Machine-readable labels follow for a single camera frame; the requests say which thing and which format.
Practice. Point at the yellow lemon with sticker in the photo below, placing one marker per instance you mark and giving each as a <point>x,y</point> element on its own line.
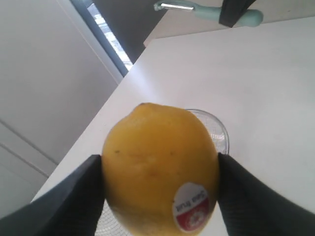
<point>161,172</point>

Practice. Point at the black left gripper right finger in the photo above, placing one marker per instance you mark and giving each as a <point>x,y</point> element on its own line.
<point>251,208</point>

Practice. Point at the grey window frame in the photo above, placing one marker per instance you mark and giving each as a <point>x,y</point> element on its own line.
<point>120,26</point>

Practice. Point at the teal handled peeler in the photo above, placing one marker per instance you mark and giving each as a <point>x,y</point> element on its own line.
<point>251,18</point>

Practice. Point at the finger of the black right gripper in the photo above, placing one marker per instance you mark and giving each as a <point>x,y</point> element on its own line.
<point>232,11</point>

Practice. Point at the white cabinet doors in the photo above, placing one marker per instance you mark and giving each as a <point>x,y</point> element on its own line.
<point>54,78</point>

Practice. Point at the oval wire mesh basket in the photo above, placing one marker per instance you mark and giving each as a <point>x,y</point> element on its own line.
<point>108,225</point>

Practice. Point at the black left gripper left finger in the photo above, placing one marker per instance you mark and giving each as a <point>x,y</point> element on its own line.
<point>71,208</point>

